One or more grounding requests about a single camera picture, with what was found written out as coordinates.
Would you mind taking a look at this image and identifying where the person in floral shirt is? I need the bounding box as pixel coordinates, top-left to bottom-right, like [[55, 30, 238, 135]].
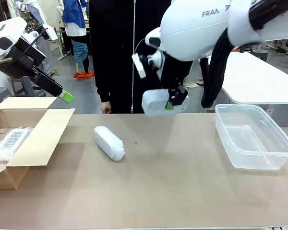
[[9, 0, 55, 75]]

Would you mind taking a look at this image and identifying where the clear plastic container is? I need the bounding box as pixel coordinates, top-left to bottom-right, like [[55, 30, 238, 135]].
[[214, 103, 288, 171]]

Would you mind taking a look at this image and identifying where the white unwrapped digital clock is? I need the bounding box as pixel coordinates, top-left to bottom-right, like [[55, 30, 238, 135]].
[[141, 88, 191, 117]]

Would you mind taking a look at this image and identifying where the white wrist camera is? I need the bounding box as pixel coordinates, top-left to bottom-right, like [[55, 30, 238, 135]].
[[41, 23, 59, 41], [131, 53, 147, 80]]

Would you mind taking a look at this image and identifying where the right arm black cable bundle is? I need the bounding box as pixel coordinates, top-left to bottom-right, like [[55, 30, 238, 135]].
[[201, 0, 288, 109]]

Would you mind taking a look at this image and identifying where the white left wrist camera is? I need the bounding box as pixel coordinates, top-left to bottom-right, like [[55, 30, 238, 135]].
[[41, 23, 59, 41]]

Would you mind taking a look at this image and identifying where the grey metal stool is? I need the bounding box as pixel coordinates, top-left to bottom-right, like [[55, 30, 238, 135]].
[[9, 74, 48, 98]]

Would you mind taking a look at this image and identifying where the open cardboard box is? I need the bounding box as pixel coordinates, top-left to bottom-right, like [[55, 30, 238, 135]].
[[0, 96, 76, 191]]

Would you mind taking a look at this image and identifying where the bubble-wrapped clock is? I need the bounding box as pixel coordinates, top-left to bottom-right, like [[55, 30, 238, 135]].
[[0, 126, 32, 162], [94, 125, 125, 161]]

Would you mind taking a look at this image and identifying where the person right forearm black sleeve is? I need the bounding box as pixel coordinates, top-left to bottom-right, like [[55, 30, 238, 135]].
[[95, 45, 113, 104]]

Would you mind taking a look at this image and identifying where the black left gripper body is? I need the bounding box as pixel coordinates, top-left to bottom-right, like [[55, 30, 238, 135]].
[[0, 35, 47, 80]]

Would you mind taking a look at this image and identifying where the person in black zip jacket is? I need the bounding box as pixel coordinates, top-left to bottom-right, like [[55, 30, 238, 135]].
[[88, 0, 174, 115]]

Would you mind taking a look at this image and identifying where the person right hand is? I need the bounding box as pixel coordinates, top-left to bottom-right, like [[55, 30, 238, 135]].
[[100, 101, 112, 115]]

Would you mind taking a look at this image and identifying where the person in blue jacket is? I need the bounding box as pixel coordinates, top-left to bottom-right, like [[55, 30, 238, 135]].
[[62, 0, 96, 79]]

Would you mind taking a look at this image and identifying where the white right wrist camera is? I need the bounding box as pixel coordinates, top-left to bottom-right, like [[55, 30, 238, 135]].
[[131, 53, 147, 80]]

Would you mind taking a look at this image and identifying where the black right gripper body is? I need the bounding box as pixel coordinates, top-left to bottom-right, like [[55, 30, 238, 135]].
[[157, 51, 194, 91]]

